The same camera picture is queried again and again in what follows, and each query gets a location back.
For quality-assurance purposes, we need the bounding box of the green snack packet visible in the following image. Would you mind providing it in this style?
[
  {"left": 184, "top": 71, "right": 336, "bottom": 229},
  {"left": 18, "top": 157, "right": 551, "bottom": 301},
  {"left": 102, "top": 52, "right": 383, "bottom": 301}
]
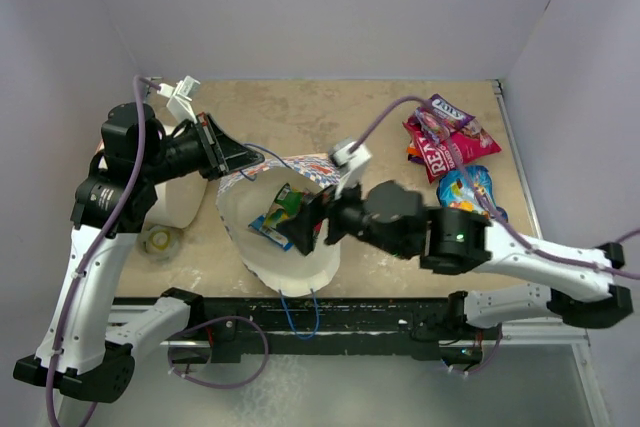
[{"left": 264, "top": 183, "right": 312, "bottom": 229}]

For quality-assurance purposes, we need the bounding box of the orange snack packet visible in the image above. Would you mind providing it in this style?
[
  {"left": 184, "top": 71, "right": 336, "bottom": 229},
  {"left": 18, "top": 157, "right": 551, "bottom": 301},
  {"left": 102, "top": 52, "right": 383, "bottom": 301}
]
[{"left": 406, "top": 142, "right": 422, "bottom": 163}]

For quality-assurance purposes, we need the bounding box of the small blue snack packet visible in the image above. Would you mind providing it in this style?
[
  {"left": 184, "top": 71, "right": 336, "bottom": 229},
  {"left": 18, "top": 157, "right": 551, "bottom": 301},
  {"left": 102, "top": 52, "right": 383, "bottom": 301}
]
[{"left": 248, "top": 215, "right": 293, "bottom": 251}]

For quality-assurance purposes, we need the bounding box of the pink snack packet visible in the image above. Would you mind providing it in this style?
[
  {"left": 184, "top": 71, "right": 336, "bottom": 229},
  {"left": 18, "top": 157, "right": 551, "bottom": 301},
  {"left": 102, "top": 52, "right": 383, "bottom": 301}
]
[{"left": 403, "top": 120, "right": 501, "bottom": 183}]

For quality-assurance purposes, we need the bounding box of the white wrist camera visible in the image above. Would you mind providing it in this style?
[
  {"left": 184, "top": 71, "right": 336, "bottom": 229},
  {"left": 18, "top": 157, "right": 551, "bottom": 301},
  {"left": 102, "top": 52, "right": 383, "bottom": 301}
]
[
  {"left": 158, "top": 76, "right": 201, "bottom": 123},
  {"left": 328, "top": 138, "right": 372, "bottom": 199}
]

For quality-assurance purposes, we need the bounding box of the aluminium frame rail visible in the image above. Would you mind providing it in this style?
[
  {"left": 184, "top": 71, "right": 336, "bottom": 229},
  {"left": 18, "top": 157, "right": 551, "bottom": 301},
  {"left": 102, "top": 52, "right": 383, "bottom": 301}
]
[{"left": 107, "top": 305, "right": 589, "bottom": 345}]

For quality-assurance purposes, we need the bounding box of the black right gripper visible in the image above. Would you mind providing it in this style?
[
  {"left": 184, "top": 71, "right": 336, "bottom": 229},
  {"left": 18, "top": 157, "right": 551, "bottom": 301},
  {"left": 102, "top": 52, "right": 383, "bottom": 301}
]
[{"left": 276, "top": 165, "right": 410, "bottom": 260}]

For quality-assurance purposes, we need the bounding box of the white round container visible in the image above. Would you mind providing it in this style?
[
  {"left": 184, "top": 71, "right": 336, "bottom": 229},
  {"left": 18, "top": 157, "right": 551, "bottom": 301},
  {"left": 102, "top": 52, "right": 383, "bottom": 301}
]
[{"left": 94, "top": 119, "right": 209, "bottom": 230}]

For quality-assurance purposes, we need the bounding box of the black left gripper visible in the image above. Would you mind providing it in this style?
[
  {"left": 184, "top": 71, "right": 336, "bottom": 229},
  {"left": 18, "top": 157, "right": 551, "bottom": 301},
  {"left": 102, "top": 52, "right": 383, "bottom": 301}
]
[{"left": 140, "top": 112, "right": 263, "bottom": 185}]

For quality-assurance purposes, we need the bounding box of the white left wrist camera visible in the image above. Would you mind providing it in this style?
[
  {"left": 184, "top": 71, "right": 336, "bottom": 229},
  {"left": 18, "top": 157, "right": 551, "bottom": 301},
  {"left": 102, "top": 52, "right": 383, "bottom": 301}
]
[{"left": 158, "top": 76, "right": 201, "bottom": 123}]

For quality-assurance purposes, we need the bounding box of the blue checkered paper bag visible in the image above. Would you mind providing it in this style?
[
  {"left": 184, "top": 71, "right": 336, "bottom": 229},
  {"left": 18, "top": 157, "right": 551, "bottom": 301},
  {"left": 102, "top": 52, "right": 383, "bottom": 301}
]
[{"left": 215, "top": 142, "right": 374, "bottom": 341}]

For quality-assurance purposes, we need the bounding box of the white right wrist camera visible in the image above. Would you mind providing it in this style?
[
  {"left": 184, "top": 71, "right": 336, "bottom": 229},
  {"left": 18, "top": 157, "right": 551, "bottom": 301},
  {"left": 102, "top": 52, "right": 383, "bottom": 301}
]
[{"left": 328, "top": 138, "right": 372, "bottom": 199}]

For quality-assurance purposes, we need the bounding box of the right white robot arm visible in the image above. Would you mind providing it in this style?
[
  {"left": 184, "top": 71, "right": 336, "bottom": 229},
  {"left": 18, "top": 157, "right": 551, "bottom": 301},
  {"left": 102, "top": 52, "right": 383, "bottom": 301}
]
[{"left": 277, "top": 181, "right": 634, "bottom": 338}]

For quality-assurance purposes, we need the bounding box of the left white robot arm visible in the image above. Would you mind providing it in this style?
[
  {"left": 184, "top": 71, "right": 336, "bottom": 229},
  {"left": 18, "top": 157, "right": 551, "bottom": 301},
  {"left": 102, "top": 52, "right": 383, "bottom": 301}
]
[{"left": 13, "top": 103, "right": 264, "bottom": 403}]

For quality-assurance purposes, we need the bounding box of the blue snack wrapper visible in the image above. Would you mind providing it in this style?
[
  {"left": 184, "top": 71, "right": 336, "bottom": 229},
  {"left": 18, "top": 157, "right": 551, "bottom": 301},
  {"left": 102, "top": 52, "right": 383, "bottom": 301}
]
[{"left": 436, "top": 165, "right": 508, "bottom": 221}]

